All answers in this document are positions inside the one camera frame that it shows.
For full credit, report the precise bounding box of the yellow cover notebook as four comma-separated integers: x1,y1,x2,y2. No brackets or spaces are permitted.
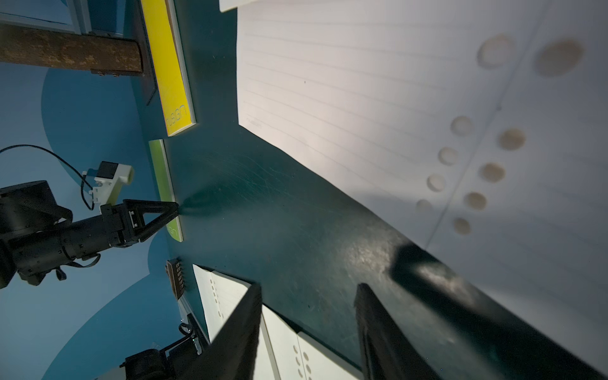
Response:
140,0,196,137

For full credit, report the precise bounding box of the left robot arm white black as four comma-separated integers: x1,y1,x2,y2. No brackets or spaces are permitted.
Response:
1,180,179,288

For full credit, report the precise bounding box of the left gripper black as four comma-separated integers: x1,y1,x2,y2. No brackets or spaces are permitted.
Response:
9,199,179,278

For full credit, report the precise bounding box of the green cover notebook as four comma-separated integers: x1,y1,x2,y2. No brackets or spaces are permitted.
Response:
148,139,184,242

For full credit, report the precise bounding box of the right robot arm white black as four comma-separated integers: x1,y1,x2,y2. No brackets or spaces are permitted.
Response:
122,283,439,379

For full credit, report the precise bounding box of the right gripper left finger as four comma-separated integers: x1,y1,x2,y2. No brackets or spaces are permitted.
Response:
177,283,262,379

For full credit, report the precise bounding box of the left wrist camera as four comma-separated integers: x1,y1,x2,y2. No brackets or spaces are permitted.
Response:
89,161,135,207

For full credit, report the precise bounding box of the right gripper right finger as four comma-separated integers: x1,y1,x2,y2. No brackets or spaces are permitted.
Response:
354,283,439,379

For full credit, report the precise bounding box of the small open notebook far right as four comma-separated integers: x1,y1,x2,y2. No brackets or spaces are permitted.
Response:
218,0,256,13

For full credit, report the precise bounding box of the pink cherry blossom tree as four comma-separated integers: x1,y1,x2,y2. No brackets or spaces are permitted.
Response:
1,24,158,102

